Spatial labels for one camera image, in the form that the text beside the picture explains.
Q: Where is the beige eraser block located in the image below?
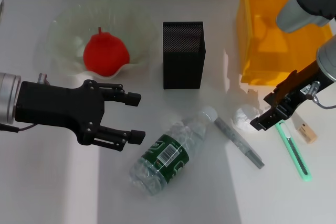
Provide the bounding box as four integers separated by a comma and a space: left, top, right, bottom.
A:
297, 123, 318, 145

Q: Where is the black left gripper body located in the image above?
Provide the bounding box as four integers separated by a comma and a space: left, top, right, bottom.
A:
15, 79, 106, 146

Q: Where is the black mesh pen holder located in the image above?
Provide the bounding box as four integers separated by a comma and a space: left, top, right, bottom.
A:
162, 21, 207, 90

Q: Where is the left arm cable with connector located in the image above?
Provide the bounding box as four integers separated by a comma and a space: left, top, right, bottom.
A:
0, 73, 51, 133

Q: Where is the grey glitter pen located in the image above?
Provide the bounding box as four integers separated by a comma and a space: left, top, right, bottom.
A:
214, 118, 265, 169

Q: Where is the clear green-label water bottle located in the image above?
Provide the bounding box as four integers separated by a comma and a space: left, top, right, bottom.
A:
129, 105, 218, 197

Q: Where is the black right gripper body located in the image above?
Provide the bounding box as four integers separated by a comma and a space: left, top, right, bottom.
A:
263, 60, 328, 120

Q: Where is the yellow plastic bin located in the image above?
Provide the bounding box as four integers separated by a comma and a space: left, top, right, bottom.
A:
237, 0, 334, 86

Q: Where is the white paper ball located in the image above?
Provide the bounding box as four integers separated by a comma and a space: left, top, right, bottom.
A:
233, 104, 271, 131

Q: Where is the red-orange toy orange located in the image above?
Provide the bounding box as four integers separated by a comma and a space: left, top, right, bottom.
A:
83, 26, 131, 77

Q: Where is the pale green glass fruit plate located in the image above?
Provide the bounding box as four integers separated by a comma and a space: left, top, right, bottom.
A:
48, 0, 160, 80

